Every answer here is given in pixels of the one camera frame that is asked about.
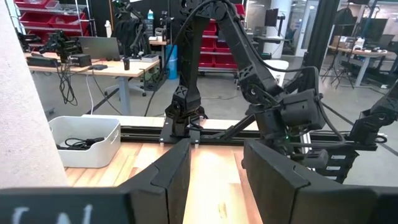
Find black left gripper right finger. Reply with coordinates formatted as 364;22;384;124
241;139;379;224

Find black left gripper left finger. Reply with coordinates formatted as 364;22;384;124
118;138;192;224

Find thin black USB cable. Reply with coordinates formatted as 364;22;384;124
55;136;106;151

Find pale grey plastic bin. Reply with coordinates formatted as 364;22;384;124
49;115;122;169

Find rack of red bins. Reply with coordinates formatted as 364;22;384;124
198;2;246;70

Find black monitor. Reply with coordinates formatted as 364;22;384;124
264;8;280;27

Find round wooden table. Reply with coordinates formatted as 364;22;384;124
328;45;389;88

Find blue barrel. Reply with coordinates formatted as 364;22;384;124
164;44;178;80

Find wooden desk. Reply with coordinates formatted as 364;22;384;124
24;51;161;116

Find small black box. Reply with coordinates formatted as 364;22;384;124
67;53;93;68

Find grey laptop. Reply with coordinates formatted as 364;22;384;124
77;36;121;62

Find black backpack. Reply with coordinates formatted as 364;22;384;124
111;18;150;58

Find white fabric cylinder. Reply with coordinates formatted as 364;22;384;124
0;0;70;189

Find flat black device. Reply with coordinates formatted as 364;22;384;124
26;55;62;68

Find shelf with red bins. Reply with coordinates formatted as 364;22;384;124
14;0;91;52

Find black right frame rail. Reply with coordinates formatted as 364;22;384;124
120;116;388;153

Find black vertical post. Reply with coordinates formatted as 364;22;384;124
303;0;341;94

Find black frame bracket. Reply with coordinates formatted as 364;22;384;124
349;88;398;147

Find hanging black cables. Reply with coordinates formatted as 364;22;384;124
55;62;78;106

